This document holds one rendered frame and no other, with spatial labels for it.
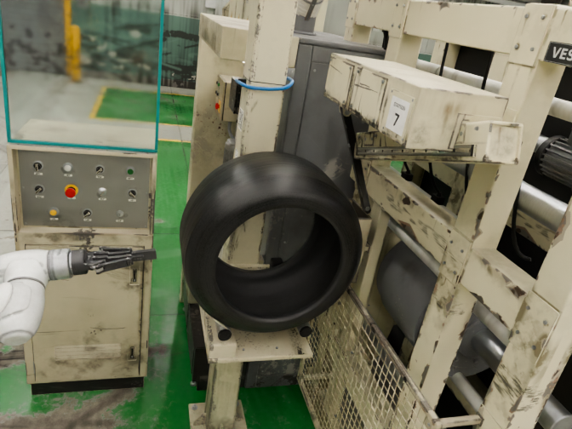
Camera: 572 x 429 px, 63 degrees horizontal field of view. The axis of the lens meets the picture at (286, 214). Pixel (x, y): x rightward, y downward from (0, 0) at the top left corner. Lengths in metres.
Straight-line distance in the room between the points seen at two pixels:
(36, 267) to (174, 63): 9.22
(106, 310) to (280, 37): 1.45
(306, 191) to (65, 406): 1.75
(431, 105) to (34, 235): 1.65
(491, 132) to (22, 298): 1.22
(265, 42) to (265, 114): 0.24
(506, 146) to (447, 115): 0.15
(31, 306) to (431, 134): 1.10
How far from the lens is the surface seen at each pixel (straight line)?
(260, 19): 1.62
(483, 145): 1.15
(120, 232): 2.17
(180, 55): 10.50
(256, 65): 1.63
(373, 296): 2.43
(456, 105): 1.19
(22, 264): 1.50
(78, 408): 2.64
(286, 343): 1.75
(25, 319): 1.39
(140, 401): 2.64
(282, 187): 1.33
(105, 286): 2.29
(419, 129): 1.16
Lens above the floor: 1.90
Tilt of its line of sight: 23 degrees down
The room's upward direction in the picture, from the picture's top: 10 degrees clockwise
